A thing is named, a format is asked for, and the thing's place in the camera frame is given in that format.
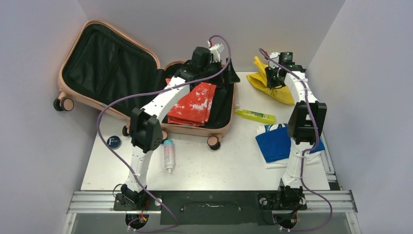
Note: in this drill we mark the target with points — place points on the white printed folded cloth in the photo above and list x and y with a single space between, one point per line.
274 164

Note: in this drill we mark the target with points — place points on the blue folded cloth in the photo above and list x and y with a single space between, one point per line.
272 145

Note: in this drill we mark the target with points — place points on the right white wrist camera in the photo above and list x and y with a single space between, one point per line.
274 59

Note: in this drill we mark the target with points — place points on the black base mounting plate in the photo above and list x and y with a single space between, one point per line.
212 207

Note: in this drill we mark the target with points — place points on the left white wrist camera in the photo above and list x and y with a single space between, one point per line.
215 52

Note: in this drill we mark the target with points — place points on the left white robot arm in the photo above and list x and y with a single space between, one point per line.
145 128

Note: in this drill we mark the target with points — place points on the white toothpaste box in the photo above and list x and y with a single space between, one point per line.
236 97

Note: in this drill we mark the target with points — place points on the red white tie-dye cloth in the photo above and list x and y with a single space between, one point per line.
194 108

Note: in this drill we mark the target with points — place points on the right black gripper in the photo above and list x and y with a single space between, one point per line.
272 83

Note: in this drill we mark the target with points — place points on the yellow green tube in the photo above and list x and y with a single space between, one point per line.
256 116

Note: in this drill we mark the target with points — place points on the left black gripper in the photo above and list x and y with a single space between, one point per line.
221 79

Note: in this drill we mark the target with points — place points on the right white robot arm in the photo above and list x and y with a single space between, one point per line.
304 127

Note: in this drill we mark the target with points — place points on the round dark blue tin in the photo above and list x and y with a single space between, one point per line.
114 142

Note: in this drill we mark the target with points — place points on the white pink spray bottle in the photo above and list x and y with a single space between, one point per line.
169 157

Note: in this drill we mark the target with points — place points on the pink hard-shell suitcase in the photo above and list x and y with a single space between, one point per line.
105 64

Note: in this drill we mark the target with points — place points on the yellow cloth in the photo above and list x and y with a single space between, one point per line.
259 81

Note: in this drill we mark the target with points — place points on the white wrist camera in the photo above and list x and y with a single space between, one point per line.
274 59
215 52

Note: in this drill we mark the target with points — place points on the aluminium frame rail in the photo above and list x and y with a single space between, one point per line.
331 203

